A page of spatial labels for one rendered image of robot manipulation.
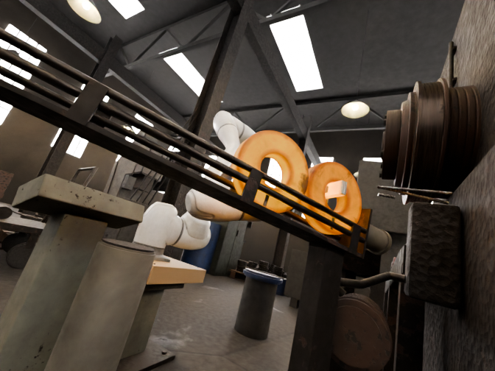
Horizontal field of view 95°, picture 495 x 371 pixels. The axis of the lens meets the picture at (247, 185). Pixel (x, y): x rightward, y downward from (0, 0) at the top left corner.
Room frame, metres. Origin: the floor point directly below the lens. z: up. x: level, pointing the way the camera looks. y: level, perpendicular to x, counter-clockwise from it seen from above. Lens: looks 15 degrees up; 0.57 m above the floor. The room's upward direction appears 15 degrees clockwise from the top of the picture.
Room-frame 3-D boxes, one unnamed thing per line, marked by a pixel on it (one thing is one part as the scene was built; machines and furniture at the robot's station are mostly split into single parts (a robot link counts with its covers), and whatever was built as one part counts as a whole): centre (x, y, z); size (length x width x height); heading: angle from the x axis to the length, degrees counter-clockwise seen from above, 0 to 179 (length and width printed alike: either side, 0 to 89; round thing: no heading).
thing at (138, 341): (1.19, 0.40, 0.16); 0.40 x 0.40 x 0.31; 61
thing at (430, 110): (0.77, -0.61, 1.11); 0.47 x 0.06 x 0.47; 148
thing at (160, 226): (1.20, 0.39, 0.59); 0.18 x 0.16 x 0.22; 133
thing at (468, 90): (0.73, -0.68, 1.11); 0.47 x 0.10 x 0.47; 148
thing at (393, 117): (0.82, -0.53, 1.11); 0.28 x 0.06 x 0.28; 148
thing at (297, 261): (3.46, -1.49, 0.39); 1.03 x 0.83 x 0.79; 62
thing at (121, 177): (5.64, 2.63, 1.42); 1.43 x 1.22 x 2.85; 63
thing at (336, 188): (0.47, -0.18, 0.74); 0.07 x 0.01 x 0.03; 23
